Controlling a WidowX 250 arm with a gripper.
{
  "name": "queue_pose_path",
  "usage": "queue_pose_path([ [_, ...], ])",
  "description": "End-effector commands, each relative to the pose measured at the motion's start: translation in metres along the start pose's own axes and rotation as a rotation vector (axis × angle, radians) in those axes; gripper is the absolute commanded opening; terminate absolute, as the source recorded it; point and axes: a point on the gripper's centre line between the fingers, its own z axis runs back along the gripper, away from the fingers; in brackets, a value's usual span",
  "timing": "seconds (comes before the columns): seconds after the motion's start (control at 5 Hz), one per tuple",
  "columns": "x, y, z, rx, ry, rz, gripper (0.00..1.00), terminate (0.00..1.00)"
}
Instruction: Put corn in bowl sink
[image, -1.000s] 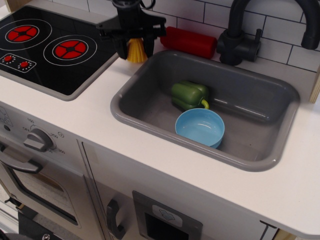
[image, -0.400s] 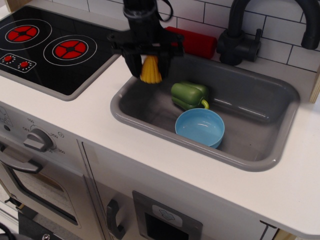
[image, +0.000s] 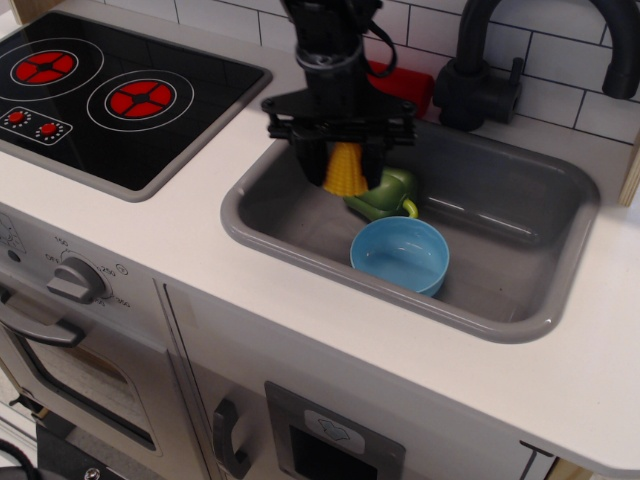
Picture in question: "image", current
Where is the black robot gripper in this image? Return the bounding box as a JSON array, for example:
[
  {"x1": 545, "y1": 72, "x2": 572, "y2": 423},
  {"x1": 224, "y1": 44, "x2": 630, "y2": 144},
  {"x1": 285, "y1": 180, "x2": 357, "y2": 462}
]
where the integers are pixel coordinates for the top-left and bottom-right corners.
[{"x1": 261, "y1": 62, "x2": 416, "y2": 187}]

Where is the yellow toy corn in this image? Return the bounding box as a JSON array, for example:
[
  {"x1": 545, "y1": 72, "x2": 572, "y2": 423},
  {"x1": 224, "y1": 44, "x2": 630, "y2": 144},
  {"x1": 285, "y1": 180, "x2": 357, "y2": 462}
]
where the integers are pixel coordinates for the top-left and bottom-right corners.
[{"x1": 323, "y1": 142, "x2": 369, "y2": 197}]

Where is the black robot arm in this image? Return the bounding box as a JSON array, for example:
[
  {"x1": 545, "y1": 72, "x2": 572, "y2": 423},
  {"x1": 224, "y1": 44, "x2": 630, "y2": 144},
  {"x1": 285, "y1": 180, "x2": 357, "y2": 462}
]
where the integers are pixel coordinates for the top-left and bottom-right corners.
[{"x1": 262, "y1": 1, "x2": 417, "y2": 197}]

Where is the light blue bowl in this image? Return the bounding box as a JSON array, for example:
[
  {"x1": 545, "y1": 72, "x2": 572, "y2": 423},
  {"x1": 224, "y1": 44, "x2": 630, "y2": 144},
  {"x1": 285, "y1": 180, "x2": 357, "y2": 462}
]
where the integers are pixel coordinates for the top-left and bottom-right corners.
[{"x1": 350, "y1": 216, "x2": 450, "y2": 297}]

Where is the grey sink basin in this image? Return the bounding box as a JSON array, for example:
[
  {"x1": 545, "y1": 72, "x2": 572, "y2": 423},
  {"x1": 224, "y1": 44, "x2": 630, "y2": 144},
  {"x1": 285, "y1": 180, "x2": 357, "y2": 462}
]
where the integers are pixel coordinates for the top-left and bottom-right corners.
[{"x1": 221, "y1": 122, "x2": 600, "y2": 343}]

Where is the green toy bell pepper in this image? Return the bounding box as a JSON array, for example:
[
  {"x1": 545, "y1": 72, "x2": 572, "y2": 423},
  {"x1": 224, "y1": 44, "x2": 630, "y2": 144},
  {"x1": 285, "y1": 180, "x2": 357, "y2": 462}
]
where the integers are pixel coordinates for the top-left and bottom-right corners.
[{"x1": 343, "y1": 167, "x2": 419, "y2": 221}]

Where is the red ketchup bottle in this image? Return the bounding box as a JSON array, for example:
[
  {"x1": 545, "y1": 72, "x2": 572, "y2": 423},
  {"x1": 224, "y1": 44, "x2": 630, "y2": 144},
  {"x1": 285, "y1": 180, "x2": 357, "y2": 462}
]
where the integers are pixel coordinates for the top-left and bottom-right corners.
[{"x1": 368, "y1": 67, "x2": 435, "y2": 119}]

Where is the black faucet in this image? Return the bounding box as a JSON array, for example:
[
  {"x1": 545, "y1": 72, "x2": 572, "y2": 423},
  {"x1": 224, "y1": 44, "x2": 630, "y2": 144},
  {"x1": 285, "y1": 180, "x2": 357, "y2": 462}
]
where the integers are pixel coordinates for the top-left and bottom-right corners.
[{"x1": 433, "y1": 0, "x2": 639, "y2": 132}]

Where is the black toy stovetop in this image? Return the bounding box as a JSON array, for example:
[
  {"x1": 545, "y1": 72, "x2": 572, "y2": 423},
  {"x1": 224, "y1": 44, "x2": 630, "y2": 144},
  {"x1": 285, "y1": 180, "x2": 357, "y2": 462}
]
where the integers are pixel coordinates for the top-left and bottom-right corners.
[{"x1": 1, "y1": 12, "x2": 272, "y2": 202}]

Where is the grey dispenser panel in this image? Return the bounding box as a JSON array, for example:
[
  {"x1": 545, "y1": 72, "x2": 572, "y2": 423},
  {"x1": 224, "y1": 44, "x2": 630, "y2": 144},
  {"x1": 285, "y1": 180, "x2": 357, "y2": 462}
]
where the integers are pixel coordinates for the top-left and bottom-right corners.
[{"x1": 264, "y1": 381, "x2": 406, "y2": 480}]

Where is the grey oven knob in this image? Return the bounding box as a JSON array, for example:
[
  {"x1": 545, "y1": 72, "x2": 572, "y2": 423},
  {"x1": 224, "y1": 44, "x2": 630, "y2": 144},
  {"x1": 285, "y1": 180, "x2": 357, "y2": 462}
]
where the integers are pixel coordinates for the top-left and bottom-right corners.
[{"x1": 47, "y1": 257, "x2": 107, "y2": 304}]

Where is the toy oven door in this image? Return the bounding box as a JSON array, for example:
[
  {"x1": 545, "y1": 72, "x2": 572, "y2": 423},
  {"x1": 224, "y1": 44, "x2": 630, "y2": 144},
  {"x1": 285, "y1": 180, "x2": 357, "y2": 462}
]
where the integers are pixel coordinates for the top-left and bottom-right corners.
[{"x1": 0, "y1": 277, "x2": 201, "y2": 480}]

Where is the grey cabinet door handle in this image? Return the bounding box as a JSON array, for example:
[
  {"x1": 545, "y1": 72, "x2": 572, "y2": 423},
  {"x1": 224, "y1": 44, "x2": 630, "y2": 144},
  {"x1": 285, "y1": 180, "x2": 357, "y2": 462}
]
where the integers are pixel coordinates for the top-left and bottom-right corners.
[{"x1": 212, "y1": 399, "x2": 251, "y2": 479}]

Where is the grey oven door handle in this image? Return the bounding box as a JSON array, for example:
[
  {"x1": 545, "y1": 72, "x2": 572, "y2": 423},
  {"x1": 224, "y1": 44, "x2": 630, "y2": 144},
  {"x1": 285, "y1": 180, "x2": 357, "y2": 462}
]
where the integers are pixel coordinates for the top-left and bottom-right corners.
[{"x1": 1, "y1": 286, "x2": 85, "y2": 348}]

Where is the black cable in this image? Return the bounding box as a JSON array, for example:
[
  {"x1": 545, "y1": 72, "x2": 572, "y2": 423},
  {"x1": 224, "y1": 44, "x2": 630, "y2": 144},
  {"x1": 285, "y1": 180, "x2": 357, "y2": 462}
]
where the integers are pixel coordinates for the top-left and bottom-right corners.
[{"x1": 0, "y1": 438, "x2": 41, "y2": 480}]

